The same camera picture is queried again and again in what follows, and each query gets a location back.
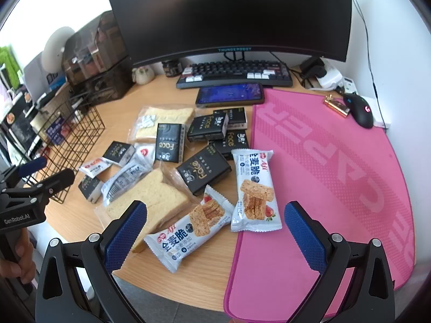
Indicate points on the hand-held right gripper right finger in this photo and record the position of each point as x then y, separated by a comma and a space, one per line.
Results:
304, 239

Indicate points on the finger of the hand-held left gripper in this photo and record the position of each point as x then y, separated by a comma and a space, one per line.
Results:
59, 178
33, 165

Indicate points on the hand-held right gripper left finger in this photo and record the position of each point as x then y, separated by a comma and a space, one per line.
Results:
126, 239

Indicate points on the small white orange sachet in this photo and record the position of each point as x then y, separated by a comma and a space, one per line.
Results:
94, 167

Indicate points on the sliced bread packet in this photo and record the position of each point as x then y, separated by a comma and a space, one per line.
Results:
168, 116
151, 202

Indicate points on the white wafer snack packet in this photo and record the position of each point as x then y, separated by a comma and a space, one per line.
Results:
256, 188
178, 242

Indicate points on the white red-label packet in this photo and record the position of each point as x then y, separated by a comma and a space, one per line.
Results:
144, 153

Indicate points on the pile of black tissue packs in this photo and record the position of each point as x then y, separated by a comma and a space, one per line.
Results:
170, 146

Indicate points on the person's left hand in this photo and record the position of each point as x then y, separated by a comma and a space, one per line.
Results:
25, 255

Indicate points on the pink mouse mat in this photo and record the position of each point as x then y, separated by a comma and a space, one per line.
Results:
320, 175

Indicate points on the green plush cloth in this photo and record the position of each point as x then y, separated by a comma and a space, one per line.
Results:
8, 67

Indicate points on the white round fan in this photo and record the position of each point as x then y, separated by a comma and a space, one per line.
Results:
57, 50

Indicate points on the smoky acrylic organiser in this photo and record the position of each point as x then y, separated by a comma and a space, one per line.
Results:
97, 57

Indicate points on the cream ceramic figurine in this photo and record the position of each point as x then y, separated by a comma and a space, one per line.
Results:
142, 75

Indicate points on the black computer mouse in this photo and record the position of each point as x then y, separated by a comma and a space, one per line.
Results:
362, 111

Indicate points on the white flat box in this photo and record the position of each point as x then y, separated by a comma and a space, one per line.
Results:
380, 114

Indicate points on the small dark jar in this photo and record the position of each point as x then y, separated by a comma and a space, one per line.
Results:
171, 69

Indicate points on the black smartphone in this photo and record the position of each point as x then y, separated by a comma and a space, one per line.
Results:
229, 94

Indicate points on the black mechanical keyboard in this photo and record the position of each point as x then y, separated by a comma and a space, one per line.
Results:
232, 70

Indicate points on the black curved monitor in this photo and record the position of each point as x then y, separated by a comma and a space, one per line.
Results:
235, 13

